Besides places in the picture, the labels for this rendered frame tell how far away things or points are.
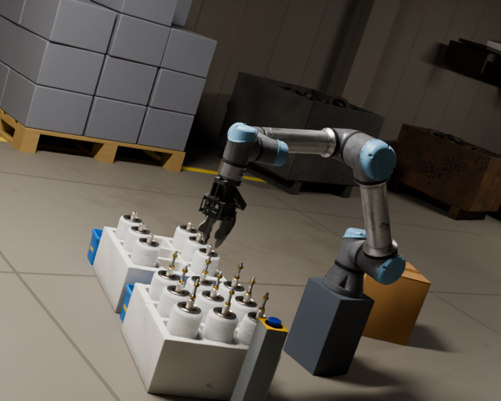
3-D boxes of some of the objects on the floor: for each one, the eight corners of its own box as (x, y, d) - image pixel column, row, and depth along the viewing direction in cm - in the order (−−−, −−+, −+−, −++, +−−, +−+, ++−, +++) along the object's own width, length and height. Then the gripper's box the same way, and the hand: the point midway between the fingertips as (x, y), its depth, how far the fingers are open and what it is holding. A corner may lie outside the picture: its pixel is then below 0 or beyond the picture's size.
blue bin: (152, 265, 335) (160, 239, 333) (159, 276, 326) (168, 249, 323) (83, 255, 322) (91, 227, 319) (89, 265, 312) (97, 238, 310)
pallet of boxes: (121, 135, 576) (165, -19, 551) (180, 172, 523) (231, 3, 498) (-32, 111, 497) (12, -70, 472) (19, 151, 444) (71, -51, 418)
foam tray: (182, 281, 328) (195, 242, 324) (213, 325, 295) (228, 282, 291) (91, 267, 311) (103, 226, 307) (114, 313, 277) (128, 266, 273)
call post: (246, 413, 238) (279, 321, 231) (255, 426, 232) (289, 332, 225) (226, 411, 235) (258, 318, 228) (233, 425, 229) (266, 329, 222)
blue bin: (194, 325, 289) (203, 295, 287) (203, 339, 280) (213, 309, 277) (116, 313, 276) (126, 283, 274) (122, 328, 267) (133, 297, 264)
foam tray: (224, 344, 281) (239, 298, 277) (264, 404, 247) (282, 353, 243) (120, 330, 265) (134, 282, 261) (147, 393, 231) (165, 338, 227)
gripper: (204, 171, 222) (182, 240, 227) (236, 185, 218) (213, 255, 222) (219, 170, 230) (199, 237, 235) (251, 184, 225) (228, 252, 230)
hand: (212, 241), depth 231 cm, fingers open, 3 cm apart
